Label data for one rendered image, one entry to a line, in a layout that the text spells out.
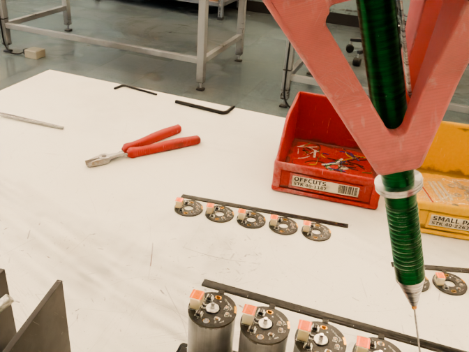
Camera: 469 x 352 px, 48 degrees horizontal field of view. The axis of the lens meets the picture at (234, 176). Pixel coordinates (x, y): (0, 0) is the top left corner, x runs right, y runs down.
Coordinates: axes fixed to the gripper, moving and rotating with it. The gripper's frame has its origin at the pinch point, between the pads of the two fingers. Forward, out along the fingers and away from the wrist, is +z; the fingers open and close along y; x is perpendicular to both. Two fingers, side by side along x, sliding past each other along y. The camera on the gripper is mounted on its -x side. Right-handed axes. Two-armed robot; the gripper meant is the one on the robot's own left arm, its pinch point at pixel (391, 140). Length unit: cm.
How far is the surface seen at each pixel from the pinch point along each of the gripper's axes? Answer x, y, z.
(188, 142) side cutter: 13.8, 35.2, 13.2
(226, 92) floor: 31, 255, 81
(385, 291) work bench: -1.4, 13.9, 19.1
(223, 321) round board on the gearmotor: 8.2, 3.7, 9.9
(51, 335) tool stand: 16.4, 2.9, 8.2
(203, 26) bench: 34, 254, 44
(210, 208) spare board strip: 11.0, 22.4, 14.3
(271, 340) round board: 6.0, 2.6, 10.6
